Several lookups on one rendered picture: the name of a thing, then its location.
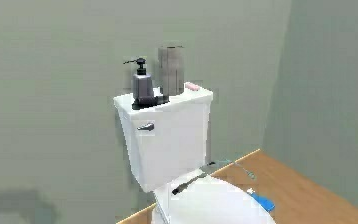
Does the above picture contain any pink soap bar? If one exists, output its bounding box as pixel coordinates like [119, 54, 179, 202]
[185, 81, 201, 92]

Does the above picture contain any thin white toothbrush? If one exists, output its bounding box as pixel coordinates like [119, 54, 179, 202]
[216, 159, 257, 180]

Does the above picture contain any silver flush lever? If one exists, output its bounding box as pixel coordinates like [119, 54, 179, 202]
[136, 122, 156, 132]

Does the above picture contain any grey and black razor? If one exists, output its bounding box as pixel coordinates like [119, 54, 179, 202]
[171, 161, 217, 196]

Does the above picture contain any blue and white tube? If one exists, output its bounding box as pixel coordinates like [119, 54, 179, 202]
[246, 187, 276, 213]

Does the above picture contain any grey toilet paper roll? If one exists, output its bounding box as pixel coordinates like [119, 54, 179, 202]
[157, 44, 186, 97]

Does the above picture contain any grey soap dispenser black pump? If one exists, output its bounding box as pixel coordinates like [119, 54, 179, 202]
[122, 57, 170, 111]

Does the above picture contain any white toilet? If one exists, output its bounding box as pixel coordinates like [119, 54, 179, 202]
[113, 84, 278, 224]

